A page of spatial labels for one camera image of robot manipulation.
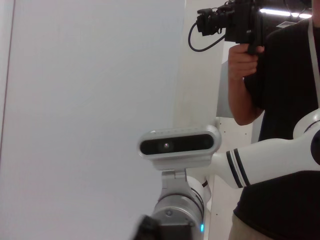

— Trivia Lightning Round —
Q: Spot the black video camera cable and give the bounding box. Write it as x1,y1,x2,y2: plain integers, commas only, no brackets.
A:
187,21,227,53

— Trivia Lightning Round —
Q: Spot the grey lanyard strap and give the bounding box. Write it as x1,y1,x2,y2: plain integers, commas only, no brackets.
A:
307,18,320,84

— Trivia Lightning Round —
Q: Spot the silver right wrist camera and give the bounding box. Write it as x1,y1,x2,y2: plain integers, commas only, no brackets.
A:
136,124,223,180

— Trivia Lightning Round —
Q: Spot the person forearm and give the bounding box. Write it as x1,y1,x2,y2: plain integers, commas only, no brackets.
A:
228,72,266,127

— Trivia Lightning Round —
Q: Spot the person in black shirt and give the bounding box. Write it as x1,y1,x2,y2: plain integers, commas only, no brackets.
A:
228,17,320,240

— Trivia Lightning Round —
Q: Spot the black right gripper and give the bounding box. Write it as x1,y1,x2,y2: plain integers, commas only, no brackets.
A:
128,214,194,240

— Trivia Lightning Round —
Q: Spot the black video camera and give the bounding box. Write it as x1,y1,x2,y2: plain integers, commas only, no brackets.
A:
196,0,266,56

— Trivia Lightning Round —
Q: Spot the person hand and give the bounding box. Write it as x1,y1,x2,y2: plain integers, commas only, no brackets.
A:
227,43,265,81

